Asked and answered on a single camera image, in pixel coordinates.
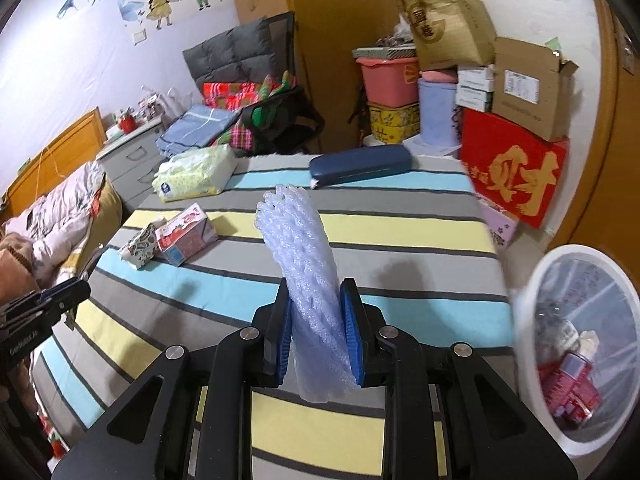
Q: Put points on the pink plastic bin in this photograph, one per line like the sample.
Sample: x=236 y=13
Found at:
x=391 y=83

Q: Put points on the yellow patterned box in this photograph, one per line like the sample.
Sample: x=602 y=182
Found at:
x=393 y=125

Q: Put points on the wooden wardrobe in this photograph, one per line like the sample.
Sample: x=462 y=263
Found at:
x=326 y=33

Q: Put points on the white small box lower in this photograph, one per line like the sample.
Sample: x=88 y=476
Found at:
x=474 y=99

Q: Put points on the red soda can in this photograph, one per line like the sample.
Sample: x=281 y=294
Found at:
x=568 y=390

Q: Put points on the pink box under red box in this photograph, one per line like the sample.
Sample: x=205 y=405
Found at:
x=501 y=223

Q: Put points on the white wall switch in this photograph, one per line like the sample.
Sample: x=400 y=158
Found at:
x=139 y=36

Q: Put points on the white foam net sleeve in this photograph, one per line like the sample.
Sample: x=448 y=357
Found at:
x=292 y=229

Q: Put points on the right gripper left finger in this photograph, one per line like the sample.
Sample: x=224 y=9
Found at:
x=278 y=335

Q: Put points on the black bag on chair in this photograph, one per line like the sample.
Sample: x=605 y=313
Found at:
x=284 y=123

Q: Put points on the white small box upper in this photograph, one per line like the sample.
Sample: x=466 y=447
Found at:
x=481 y=78

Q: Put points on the pink milk carton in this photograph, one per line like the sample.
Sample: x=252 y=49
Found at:
x=185 y=235

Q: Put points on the lavender cylindrical container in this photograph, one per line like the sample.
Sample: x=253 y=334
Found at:
x=439 y=113

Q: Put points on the folded blue cloth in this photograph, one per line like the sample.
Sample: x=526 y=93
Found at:
x=196 y=128

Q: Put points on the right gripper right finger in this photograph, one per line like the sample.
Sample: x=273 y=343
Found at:
x=357 y=331

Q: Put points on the gold paper bag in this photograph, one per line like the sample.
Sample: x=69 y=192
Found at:
x=447 y=33

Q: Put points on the dark blue glasses case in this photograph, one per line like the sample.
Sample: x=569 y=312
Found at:
x=359 y=164

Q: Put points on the crumpled paper cup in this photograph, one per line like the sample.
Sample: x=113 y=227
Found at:
x=588 y=344

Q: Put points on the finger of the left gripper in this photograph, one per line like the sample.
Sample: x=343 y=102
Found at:
x=29 y=304
x=65 y=296

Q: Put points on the red gift box gold character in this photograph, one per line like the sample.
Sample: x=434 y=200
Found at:
x=511 y=166

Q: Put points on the dark grey quilted cushion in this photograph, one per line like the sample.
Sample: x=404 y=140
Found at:
x=245 y=53

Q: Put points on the open cardboard box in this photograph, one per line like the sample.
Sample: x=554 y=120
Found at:
x=533 y=88

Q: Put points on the wooden door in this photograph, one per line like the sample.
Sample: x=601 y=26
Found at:
x=603 y=211

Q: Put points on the floral bed quilt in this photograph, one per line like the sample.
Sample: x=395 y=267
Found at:
x=62 y=229

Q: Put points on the yellow tissue pack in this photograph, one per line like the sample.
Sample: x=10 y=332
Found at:
x=196 y=173

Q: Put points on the red mug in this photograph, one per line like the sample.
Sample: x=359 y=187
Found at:
x=127 y=123

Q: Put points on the red plaid blanket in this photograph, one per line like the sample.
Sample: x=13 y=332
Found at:
x=236 y=95

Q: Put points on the striped tablecloth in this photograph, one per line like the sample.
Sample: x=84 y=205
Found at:
x=414 y=244

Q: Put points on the patterned crushed paper cup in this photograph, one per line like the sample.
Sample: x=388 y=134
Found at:
x=138 y=251

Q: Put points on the white round trash bin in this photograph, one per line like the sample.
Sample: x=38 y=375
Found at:
x=591 y=290

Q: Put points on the grey drawer cabinet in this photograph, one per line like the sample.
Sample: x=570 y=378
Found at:
x=132 y=161

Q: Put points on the white small box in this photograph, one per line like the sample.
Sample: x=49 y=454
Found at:
x=474 y=99
x=481 y=78

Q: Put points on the wooden bed headboard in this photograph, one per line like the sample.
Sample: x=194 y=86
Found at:
x=77 y=144

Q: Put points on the white yogurt cup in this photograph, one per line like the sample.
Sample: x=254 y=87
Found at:
x=558 y=336

